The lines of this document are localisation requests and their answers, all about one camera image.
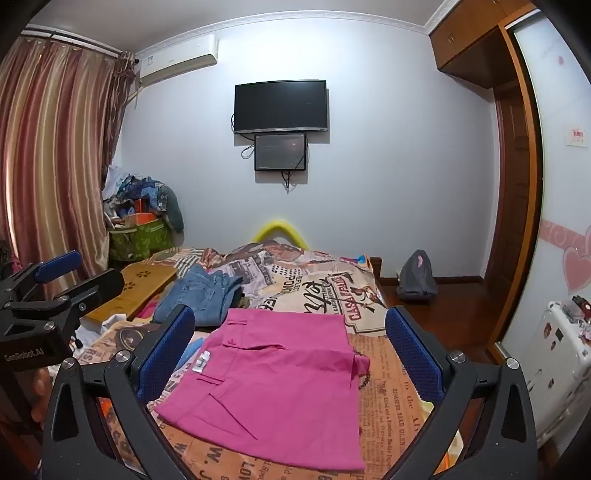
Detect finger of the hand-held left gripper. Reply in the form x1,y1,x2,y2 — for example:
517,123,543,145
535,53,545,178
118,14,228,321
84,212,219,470
9,268,125,340
0,250,81,301

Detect pink pants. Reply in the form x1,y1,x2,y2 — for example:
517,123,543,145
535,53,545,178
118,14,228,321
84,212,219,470
152,308,372,472

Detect small black monitor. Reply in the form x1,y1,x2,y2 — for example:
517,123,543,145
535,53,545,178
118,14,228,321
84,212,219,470
254,133,308,172

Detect striped brown curtain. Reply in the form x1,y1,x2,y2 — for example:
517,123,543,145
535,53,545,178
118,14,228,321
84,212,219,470
0,36,139,296

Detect pile of mixed clothes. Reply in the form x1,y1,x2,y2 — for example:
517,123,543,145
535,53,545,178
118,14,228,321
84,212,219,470
102,166,185,232

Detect person's left hand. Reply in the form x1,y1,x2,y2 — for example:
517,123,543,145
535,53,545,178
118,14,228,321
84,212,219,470
28,367,55,424

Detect wooden lap table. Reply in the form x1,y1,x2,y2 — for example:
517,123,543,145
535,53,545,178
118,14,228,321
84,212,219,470
83,261,178,324

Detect black wall television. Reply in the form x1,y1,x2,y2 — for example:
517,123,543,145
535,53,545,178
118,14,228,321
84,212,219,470
233,79,330,136

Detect green storage bag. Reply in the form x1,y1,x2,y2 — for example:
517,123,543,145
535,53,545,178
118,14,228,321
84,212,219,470
108,217,174,266

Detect wooden overhead cabinet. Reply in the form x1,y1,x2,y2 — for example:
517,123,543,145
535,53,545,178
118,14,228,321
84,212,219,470
429,0,546,90

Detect grey backpack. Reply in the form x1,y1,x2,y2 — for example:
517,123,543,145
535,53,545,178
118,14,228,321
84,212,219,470
396,249,438,301

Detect brown wooden door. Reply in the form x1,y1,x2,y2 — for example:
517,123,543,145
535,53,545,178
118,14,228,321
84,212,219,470
485,78,532,315

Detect white crumpled cloth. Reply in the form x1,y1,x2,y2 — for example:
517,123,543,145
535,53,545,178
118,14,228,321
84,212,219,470
76,314,127,342

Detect white sliding wardrobe door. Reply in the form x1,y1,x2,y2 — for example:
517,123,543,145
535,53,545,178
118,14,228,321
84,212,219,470
496,9,591,370

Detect light blue jeans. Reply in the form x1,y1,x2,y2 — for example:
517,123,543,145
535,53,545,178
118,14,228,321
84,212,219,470
151,263,245,326

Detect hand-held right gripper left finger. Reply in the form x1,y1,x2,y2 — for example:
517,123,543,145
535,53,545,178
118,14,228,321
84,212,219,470
41,305,199,480

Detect white air conditioner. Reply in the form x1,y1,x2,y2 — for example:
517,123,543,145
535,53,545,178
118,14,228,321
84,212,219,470
136,33,219,86

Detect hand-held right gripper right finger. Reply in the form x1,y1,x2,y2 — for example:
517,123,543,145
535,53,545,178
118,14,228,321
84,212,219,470
383,305,540,480

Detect printed blanket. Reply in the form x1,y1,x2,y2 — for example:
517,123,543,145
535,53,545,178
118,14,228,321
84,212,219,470
74,242,462,480

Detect yellow foam tube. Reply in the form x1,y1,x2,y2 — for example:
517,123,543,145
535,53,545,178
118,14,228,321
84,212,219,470
252,219,309,247

